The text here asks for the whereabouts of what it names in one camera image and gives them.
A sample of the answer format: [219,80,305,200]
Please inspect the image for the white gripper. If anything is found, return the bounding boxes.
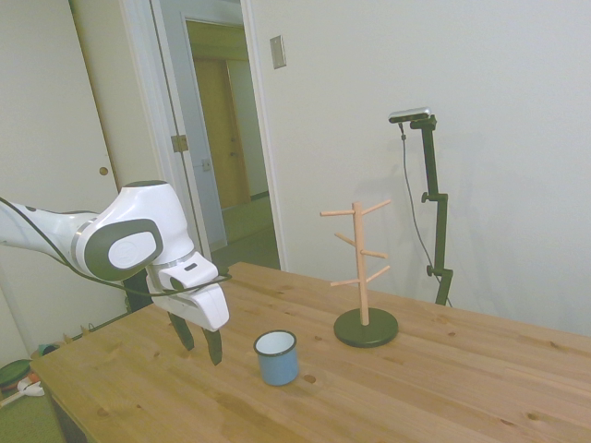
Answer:
[146,274,231,367]

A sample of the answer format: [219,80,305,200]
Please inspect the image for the blue enamel mug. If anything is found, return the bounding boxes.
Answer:
[253,329,299,387]

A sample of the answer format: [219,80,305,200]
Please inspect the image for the wooden mug tree black base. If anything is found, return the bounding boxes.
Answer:
[320,198,400,349]

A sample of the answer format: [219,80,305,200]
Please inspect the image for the black case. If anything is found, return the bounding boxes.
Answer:
[125,271,153,315]

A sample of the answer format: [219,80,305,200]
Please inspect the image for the white open door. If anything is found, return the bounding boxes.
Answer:
[183,18,228,253]

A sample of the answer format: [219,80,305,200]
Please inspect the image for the white floor object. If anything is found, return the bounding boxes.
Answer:
[0,380,46,407]

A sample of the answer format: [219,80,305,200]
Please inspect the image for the green round floor object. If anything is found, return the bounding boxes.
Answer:
[0,359,32,393]

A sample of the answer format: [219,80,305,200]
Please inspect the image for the brown hallway door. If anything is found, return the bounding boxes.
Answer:
[193,58,253,210]

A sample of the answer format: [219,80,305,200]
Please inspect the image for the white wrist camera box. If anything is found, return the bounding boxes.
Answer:
[156,258,219,293]

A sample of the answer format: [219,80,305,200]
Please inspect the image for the black articulated camera stand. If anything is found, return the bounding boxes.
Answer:
[409,115,454,306]

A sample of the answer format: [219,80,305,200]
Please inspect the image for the metal wall switch plate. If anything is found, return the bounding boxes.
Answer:
[269,34,287,70]

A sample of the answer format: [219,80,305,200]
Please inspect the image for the silver exterior camera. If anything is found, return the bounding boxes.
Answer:
[388,106,434,125]

